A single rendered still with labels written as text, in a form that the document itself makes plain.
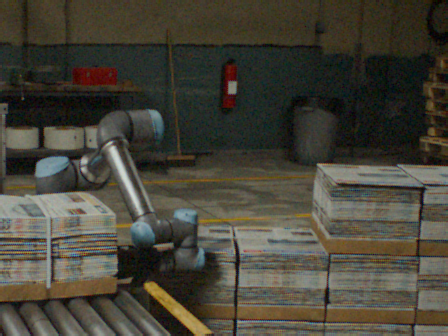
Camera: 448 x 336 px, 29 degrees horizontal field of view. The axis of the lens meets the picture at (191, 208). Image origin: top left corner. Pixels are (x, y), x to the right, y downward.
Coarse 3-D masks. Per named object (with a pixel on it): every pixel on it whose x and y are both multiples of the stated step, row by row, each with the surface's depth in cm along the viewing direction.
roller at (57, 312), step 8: (48, 304) 229; (56, 304) 226; (48, 312) 226; (56, 312) 222; (64, 312) 220; (56, 320) 219; (64, 320) 215; (72, 320) 215; (56, 328) 219; (64, 328) 212; (72, 328) 209; (80, 328) 210
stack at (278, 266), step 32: (224, 256) 273; (256, 256) 274; (288, 256) 274; (320, 256) 274; (352, 256) 274; (384, 256) 274; (416, 256) 276; (192, 288) 276; (224, 288) 276; (256, 288) 276; (288, 288) 276; (320, 288) 276; (352, 288) 277; (384, 288) 277; (416, 288) 278; (160, 320) 278; (224, 320) 278; (256, 320) 279; (288, 320) 280
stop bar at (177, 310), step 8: (144, 288) 241; (152, 288) 236; (160, 288) 236; (160, 296) 230; (168, 296) 229; (168, 304) 224; (176, 304) 223; (176, 312) 218; (184, 312) 217; (184, 320) 213; (192, 320) 211; (192, 328) 208; (200, 328) 206
